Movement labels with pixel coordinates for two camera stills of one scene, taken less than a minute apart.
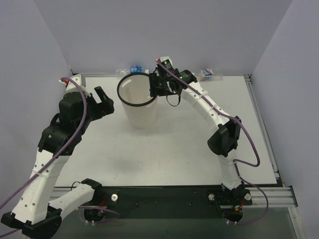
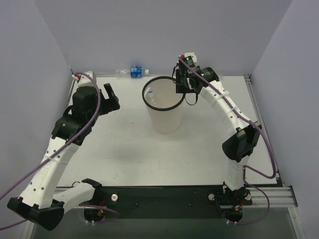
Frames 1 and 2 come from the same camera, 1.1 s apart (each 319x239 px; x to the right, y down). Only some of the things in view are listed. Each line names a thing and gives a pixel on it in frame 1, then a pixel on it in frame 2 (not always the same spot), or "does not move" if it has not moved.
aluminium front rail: x=283 y=196 does not move
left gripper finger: x=101 y=95 -> x=109 y=90
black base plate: x=191 y=201 does not move
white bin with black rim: x=134 y=91 -> x=165 y=108
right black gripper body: x=154 y=84 -> x=181 y=83
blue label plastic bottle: x=133 y=69 does not move
